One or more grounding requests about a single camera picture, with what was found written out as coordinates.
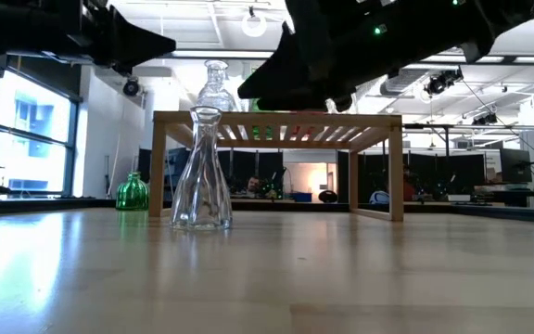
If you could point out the large glass window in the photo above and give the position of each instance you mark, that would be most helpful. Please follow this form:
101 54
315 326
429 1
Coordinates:
30 120

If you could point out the white blue round object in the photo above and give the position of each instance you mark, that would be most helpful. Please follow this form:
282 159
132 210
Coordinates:
378 197

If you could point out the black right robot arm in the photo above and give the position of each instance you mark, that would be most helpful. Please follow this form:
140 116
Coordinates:
480 18

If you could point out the blue storage bin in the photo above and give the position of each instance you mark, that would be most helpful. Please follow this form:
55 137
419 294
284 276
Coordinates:
301 197

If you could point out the clear bulbous ribbed glass vase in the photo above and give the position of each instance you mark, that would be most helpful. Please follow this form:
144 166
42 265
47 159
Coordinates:
215 90

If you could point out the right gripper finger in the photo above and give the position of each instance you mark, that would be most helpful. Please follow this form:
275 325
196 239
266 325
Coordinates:
304 97
304 67

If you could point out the black aluminium rig frame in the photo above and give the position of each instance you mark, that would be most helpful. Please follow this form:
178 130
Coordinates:
40 204

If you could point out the clear twisted glass vase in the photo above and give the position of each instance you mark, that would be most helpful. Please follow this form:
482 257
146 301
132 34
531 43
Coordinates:
202 195

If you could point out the person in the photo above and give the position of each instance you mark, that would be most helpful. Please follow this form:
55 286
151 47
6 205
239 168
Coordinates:
409 185
252 184

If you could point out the wooden slatted shelf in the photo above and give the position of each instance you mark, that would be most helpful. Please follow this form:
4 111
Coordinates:
295 119

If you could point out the small black track light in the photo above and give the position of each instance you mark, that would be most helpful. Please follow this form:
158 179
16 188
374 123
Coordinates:
485 119

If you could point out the black track light cluster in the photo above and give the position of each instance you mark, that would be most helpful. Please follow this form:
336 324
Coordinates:
443 81

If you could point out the small green ribbed vase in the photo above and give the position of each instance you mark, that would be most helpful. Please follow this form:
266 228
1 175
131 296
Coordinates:
131 192

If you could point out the silver air duct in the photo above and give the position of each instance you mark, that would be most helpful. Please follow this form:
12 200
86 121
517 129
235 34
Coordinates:
401 82

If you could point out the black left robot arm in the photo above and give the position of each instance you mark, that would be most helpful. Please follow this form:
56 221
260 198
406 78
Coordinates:
7 23

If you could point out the black computer monitor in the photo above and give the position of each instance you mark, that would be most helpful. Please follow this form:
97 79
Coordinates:
515 164

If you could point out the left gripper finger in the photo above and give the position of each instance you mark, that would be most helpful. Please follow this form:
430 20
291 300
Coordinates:
128 34
132 55

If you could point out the black ceiling spotlight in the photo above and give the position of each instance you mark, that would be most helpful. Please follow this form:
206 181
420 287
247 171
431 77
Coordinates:
131 87

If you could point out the black oval speaker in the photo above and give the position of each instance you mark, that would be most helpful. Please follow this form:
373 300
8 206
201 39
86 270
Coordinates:
327 196

